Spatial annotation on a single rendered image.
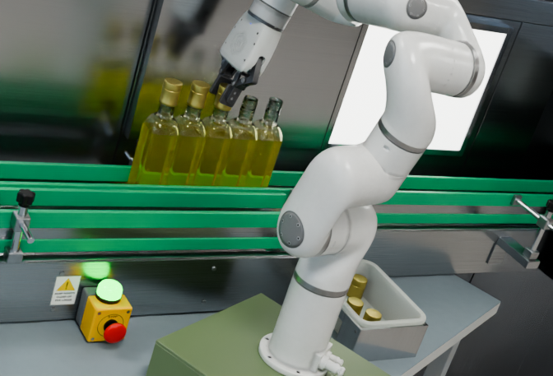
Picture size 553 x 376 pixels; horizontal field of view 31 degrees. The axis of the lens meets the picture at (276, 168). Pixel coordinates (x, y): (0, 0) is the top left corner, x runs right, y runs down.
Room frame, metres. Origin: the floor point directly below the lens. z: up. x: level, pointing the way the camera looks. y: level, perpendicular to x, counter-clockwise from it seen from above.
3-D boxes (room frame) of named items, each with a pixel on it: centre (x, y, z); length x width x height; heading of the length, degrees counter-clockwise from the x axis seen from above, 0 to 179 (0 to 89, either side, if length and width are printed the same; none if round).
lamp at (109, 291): (1.50, 0.21, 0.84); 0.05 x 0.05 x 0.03
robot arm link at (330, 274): (1.47, -0.12, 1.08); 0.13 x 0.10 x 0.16; 138
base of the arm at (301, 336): (1.47, -0.14, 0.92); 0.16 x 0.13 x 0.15; 72
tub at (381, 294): (1.80, -0.25, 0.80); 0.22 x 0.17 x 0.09; 36
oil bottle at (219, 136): (1.79, 0.13, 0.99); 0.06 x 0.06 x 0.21; 36
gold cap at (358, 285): (1.89, -0.24, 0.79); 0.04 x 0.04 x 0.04
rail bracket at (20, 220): (1.41, 0.36, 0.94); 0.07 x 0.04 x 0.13; 36
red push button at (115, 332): (1.46, 0.18, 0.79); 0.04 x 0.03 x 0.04; 126
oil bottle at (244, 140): (1.83, 0.09, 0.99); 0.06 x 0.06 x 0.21; 36
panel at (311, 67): (2.10, -0.06, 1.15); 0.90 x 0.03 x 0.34; 126
